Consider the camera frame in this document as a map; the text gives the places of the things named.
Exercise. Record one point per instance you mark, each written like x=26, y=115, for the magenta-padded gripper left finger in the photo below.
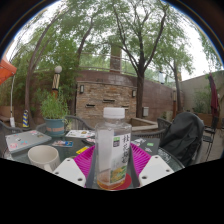
x=70, y=171

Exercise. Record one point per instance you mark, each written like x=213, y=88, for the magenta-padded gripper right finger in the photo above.
x=154, y=168

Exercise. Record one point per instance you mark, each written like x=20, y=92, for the clear drink bottle white cap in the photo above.
x=112, y=150

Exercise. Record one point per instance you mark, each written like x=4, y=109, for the dark laptop with stickers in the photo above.
x=146, y=146

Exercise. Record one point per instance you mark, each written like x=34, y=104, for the small yellow card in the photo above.
x=82, y=150

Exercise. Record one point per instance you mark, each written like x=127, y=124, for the colourful printed card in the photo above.
x=62, y=143

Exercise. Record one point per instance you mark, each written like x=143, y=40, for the flat round red coaster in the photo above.
x=126, y=181

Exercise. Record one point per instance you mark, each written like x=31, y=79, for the white ceramic mug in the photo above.
x=41, y=156

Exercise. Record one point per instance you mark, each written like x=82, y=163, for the white printed booklet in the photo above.
x=80, y=134

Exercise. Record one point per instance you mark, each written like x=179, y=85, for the black backpack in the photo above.
x=183, y=136

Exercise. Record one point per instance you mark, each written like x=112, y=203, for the grey laptop with stickers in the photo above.
x=26, y=140

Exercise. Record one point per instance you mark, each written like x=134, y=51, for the green plant in blue pot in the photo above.
x=54, y=110

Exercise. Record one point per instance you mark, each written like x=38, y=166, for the black metal chair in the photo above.
x=210, y=136

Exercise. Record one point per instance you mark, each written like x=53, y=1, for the yellow blue striped cone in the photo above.
x=25, y=119

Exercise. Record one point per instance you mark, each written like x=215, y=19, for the orange canopy tent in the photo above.
x=6, y=70

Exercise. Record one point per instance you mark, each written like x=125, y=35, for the grey wall utility box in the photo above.
x=145, y=111

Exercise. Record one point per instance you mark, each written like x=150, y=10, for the black wall lamp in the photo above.
x=133, y=93
x=81, y=89

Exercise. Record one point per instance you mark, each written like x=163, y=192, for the wooden lamp post white globe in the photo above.
x=56, y=81

